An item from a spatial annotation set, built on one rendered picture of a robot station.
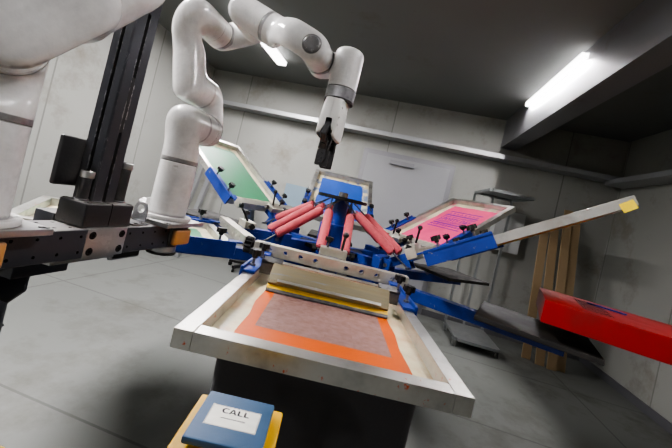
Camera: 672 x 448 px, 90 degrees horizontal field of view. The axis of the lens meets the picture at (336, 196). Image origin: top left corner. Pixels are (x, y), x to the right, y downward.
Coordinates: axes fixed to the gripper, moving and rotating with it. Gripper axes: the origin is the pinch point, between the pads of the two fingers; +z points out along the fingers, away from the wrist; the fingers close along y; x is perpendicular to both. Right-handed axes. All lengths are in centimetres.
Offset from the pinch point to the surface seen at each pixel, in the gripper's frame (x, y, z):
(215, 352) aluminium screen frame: -5.5, 23.4, 42.3
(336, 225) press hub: -12, -113, 24
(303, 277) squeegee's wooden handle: -4.2, -27.2, 36.9
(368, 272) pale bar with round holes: 15, -64, 36
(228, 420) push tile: 6, 39, 41
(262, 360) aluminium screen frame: 3.2, 21.7, 41.7
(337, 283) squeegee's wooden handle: 7.0, -30.2, 36.3
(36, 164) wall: -324, -183, 45
